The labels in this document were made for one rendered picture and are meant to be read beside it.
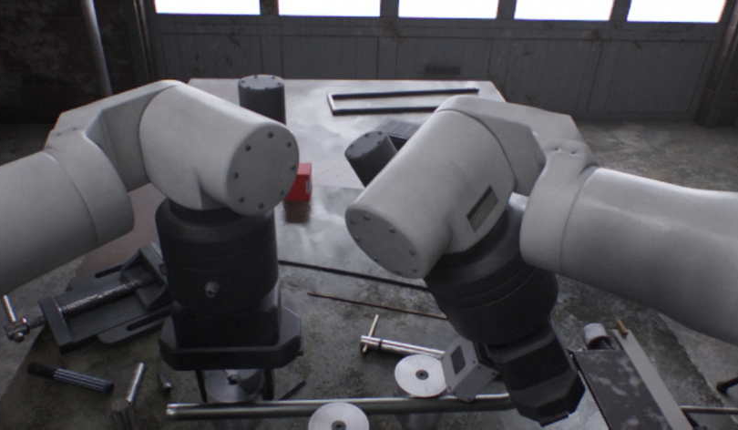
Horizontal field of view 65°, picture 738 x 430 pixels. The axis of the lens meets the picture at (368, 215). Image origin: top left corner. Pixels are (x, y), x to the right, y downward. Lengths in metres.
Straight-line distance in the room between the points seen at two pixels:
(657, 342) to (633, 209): 0.49
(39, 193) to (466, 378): 0.34
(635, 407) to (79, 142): 0.41
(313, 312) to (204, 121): 0.40
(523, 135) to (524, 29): 3.20
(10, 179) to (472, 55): 3.28
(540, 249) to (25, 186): 0.28
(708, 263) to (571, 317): 0.50
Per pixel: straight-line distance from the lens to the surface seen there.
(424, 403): 0.53
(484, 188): 0.38
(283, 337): 0.51
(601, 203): 0.32
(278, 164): 0.39
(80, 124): 0.40
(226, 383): 0.54
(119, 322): 0.76
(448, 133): 0.37
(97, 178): 0.36
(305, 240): 0.87
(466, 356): 0.51
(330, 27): 3.39
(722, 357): 2.28
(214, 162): 0.37
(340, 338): 0.70
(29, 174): 0.36
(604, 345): 0.52
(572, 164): 0.34
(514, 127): 0.37
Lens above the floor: 1.37
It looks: 32 degrees down
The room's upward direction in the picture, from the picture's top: 2 degrees clockwise
